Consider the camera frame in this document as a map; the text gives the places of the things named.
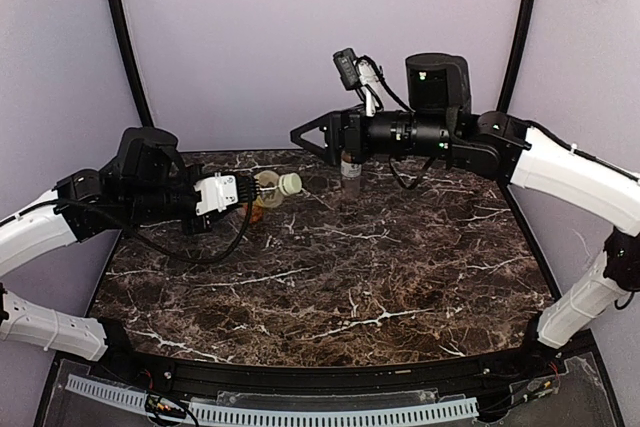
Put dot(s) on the black front frame rail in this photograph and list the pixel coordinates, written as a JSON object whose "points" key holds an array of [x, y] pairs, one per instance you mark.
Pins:
{"points": [[484, 374]]}

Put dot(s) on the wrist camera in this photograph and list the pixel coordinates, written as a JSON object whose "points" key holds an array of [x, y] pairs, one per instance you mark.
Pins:
{"points": [[359, 75], [220, 192]]}

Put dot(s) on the white slotted cable duct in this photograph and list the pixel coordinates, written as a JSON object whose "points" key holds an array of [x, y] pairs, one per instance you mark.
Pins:
{"points": [[418, 408]]}

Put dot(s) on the orange juice bottle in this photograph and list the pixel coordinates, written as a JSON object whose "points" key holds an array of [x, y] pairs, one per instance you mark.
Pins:
{"points": [[255, 213]]}

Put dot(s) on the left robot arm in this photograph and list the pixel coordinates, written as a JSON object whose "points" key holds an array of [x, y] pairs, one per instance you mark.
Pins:
{"points": [[147, 181]]}

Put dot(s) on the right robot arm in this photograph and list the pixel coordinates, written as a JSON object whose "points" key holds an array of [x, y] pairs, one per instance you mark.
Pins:
{"points": [[437, 123]]}

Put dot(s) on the pale green bottle cap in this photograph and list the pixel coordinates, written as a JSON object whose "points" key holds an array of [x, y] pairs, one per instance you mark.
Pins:
{"points": [[289, 184]]}

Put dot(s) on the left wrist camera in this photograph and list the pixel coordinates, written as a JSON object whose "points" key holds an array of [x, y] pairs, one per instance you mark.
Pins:
{"points": [[220, 192]]}

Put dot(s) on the green tea bottle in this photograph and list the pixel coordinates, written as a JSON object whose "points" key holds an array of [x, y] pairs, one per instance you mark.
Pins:
{"points": [[260, 191]]}

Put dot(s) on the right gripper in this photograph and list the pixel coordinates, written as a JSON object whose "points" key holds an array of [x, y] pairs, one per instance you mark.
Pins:
{"points": [[345, 133]]}

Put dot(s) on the black corner post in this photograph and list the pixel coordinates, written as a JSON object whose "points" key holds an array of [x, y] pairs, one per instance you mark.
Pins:
{"points": [[516, 54], [129, 62]]}

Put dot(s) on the coffee bottle green cap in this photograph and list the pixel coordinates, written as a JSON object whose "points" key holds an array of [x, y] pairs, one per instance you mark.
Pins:
{"points": [[351, 176]]}

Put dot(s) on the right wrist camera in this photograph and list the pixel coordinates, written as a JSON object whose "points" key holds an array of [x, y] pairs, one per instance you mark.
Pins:
{"points": [[359, 75]]}

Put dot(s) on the left black corner post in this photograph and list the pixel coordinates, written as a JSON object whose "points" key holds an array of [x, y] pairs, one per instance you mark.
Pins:
{"points": [[129, 62]]}

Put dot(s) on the right black corner post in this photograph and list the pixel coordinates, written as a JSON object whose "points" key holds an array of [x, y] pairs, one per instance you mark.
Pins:
{"points": [[516, 54]]}

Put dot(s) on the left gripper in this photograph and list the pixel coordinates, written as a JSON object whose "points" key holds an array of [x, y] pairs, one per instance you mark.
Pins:
{"points": [[198, 222]]}

